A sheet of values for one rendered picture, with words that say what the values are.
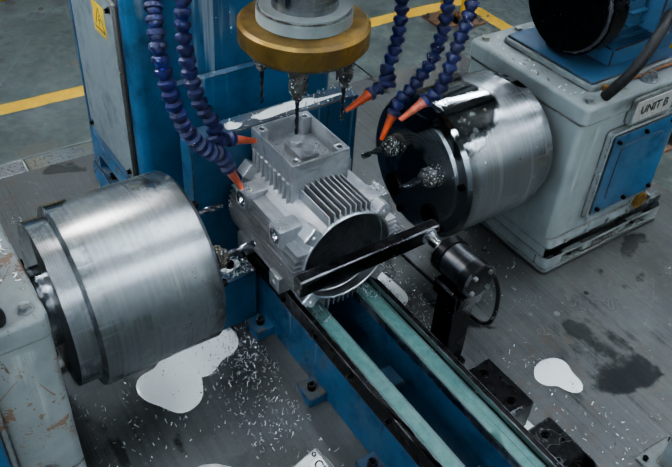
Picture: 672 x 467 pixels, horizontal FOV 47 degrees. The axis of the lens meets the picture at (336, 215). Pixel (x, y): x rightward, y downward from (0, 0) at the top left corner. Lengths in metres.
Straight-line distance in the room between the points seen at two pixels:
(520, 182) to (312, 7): 0.48
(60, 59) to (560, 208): 2.88
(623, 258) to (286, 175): 0.76
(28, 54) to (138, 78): 2.78
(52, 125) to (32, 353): 2.52
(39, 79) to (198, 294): 2.82
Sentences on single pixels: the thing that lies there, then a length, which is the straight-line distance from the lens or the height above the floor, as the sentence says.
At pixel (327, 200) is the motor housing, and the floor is 1.11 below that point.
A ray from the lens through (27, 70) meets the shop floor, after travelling 3.84.
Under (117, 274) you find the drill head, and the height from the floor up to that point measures 1.13.
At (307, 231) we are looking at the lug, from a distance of 1.08.
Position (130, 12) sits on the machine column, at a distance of 1.16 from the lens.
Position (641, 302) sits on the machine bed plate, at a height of 0.80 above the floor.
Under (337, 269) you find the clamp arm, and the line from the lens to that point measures 1.11.
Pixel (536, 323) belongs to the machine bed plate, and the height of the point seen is 0.80.
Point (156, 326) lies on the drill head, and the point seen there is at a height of 1.06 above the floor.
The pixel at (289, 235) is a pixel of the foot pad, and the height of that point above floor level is 1.07.
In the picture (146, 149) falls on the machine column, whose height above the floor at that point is 1.07.
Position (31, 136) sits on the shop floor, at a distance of 3.36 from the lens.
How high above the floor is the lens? 1.79
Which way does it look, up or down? 39 degrees down
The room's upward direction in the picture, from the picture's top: 4 degrees clockwise
